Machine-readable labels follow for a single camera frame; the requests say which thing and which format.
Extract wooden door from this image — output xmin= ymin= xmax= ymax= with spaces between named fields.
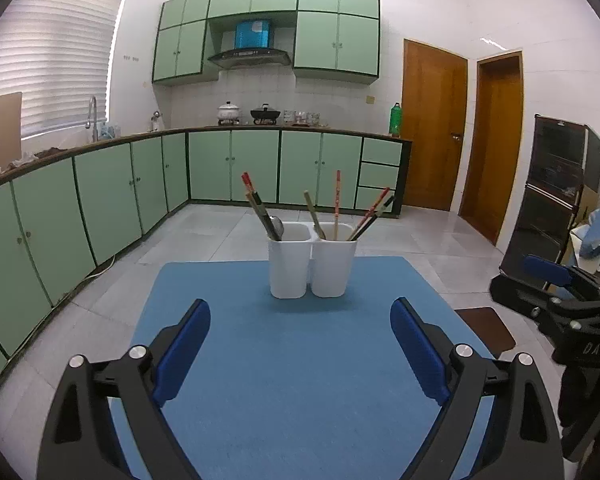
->
xmin=459 ymin=50 xmax=524 ymax=247
xmin=402 ymin=38 xmax=468 ymax=212

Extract metal sink faucet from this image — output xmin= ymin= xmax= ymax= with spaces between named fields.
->
xmin=86 ymin=96 xmax=100 ymax=143

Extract green upper cabinets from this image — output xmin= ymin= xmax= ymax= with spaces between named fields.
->
xmin=151 ymin=0 xmax=381 ymax=86

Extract white window blind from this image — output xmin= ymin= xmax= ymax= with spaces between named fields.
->
xmin=0 ymin=0 xmax=127 ymax=141

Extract black range hood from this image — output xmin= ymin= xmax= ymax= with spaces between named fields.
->
xmin=207 ymin=47 xmax=292 ymax=70

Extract red orange striped bamboo chopstick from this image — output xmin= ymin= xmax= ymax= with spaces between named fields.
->
xmin=333 ymin=170 xmax=343 ymax=242

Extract cardboard sheet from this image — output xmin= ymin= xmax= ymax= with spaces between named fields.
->
xmin=0 ymin=91 xmax=23 ymax=176

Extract blue table cloth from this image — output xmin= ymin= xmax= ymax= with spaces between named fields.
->
xmin=107 ymin=256 xmax=496 ymax=480

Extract black chopstick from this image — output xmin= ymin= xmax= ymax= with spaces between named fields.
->
xmin=354 ymin=195 xmax=397 ymax=242

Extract white cooking pot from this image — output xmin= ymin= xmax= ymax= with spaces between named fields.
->
xmin=217 ymin=101 xmax=242 ymax=125

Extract black wok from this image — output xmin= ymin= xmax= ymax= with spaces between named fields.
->
xmin=250 ymin=103 xmax=283 ymax=126

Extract green base cabinets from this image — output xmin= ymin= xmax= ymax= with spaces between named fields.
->
xmin=0 ymin=127 xmax=413 ymax=401

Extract black glass cabinet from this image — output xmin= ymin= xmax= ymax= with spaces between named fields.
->
xmin=500 ymin=114 xmax=600 ymax=281

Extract plain wooden chopstick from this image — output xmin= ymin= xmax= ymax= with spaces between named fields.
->
xmin=302 ymin=190 xmax=327 ymax=241

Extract white double utensil holder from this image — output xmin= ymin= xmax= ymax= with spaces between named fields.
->
xmin=267 ymin=221 xmax=358 ymax=300

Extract brown floor mat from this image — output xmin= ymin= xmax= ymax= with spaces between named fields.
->
xmin=454 ymin=306 xmax=517 ymax=360

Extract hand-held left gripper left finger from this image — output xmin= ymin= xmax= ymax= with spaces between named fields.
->
xmin=36 ymin=298 xmax=212 ymax=480

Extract chopsticks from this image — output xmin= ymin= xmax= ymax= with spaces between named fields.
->
xmin=346 ymin=187 xmax=391 ymax=242
xmin=241 ymin=172 xmax=277 ymax=240

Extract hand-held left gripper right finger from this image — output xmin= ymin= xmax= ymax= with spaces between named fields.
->
xmin=390 ymin=297 xmax=566 ymax=480

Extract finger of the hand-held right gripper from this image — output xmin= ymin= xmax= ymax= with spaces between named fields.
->
xmin=491 ymin=275 xmax=600 ymax=333
xmin=524 ymin=254 xmax=600 ymax=303

